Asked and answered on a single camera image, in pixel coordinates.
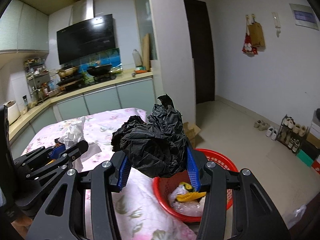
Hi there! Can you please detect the pink floral tablecloth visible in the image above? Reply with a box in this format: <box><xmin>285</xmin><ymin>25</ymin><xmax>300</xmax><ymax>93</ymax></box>
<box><xmin>22</xmin><ymin>108</ymin><xmax>196</xmax><ymax>239</ymax></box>

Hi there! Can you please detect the wooden cutting board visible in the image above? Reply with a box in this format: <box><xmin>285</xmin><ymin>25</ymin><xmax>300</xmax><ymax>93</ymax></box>
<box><xmin>142</xmin><ymin>33</ymin><xmax>150</xmax><ymax>72</ymax></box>

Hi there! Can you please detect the cardboard box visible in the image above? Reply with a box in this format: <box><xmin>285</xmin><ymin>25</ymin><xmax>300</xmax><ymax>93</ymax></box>
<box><xmin>183</xmin><ymin>122</ymin><xmax>201</xmax><ymax>148</ymax></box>

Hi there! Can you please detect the clear plastic bag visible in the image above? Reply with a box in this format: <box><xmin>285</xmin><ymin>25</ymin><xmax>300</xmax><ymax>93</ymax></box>
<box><xmin>168</xmin><ymin>185</ymin><xmax>206</xmax><ymax>217</ymax></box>

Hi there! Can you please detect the beige slippers pair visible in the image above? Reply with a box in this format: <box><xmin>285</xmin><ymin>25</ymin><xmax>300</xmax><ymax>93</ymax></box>
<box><xmin>254</xmin><ymin>120</ymin><xmax>269</xmax><ymax>131</ymax></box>

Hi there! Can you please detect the green yellow knitted scrubber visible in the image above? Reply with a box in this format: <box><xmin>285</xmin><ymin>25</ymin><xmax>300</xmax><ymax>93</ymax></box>
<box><xmin>179</xmin><ymin>181</ymin><xmax>194</xmax><ymax>192</ymax></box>

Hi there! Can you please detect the white plastic bag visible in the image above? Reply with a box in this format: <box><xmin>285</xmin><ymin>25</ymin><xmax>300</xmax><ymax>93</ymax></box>
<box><xmin>58</xmin><ymin>116</ymin><xmax>101</xmax><ymax>172</ymax></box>

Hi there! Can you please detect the black range hood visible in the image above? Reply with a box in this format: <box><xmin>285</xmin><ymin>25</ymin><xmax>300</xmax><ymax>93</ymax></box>
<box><xmin>56</xmin><ymin>14</ymin><xmax>116</xmax><ymax>64</ymax></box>

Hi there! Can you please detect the red plastic mesh basket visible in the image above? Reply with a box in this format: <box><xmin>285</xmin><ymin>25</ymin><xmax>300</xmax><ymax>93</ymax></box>
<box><xmin>152</xmin><ymin>148</ymin><xmax>239</xmax><ymax>223</ymax></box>

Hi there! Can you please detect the black shoe rack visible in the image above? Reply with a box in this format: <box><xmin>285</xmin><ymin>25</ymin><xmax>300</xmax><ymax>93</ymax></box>
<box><xmin>276</xmin><ymin>115</ymin><xmax>309</xmax><ymax>155</ymax></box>

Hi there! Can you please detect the yellow spiky plastic brush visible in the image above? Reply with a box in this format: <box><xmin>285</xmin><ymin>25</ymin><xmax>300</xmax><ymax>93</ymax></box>
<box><xmin>175</xmin><ymin>192</ymin><xmax>206</xmax><ymax>202</ymax></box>

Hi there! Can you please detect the large black plastic bag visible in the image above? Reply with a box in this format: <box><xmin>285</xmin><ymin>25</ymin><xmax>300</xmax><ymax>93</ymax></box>
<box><xmin>111</xmin><ymin>94</ymin><xmax>188</xmax><ymax>178</ymax></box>

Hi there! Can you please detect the brass coloured pot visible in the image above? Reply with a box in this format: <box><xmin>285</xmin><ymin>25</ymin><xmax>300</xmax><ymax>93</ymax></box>
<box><xmin>56</xmin><ymin>66</ymin><xmax>79</xmax><ymax>78</ymax></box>

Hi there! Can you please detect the metal spice rack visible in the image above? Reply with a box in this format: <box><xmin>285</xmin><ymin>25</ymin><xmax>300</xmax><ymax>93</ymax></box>
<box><xmin>23</xmin><ymin>58</ymin><xmax>51</xmax><ymax>104</ymax></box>

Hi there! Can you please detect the white intercom handset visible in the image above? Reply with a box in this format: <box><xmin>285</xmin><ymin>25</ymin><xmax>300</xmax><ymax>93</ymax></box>
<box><xmin>272</xmin><ymin>12</ymin><xmax>281</xmax><ymax>37</ymax></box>

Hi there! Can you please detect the red hanging decoration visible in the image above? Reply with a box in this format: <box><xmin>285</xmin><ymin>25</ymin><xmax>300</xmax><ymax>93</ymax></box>
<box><xmin>242</xmin><ymin>26</ymin><xmax>258</xmax><ymax>56</ymax></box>

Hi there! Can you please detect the white sneakers pair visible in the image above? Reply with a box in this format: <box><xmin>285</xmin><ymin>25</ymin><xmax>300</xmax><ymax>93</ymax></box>
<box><xmin>265</xmin><ymin>126</ymin><xmax>278</xmax><ymax>140</ymax></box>

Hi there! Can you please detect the white plastic jug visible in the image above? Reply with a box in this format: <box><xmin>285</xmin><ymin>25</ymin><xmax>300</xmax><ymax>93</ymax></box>
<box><xmin>132</xmin><ymin>49</ymin><xmax>143</xmax><ymax>67</ymax></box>

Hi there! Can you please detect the black wok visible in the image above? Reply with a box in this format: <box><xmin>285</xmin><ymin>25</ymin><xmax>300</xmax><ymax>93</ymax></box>
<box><xmin>87</xmin><ymin>64</ymin><xmax>112</xmax><ymax>77</ymax></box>

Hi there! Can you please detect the white rice cooker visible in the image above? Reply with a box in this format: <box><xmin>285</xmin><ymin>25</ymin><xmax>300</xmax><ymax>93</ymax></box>
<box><xmin>4</xmin><ymin>100</ymin><xmax>20</xmax><ymax>125</ymax></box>

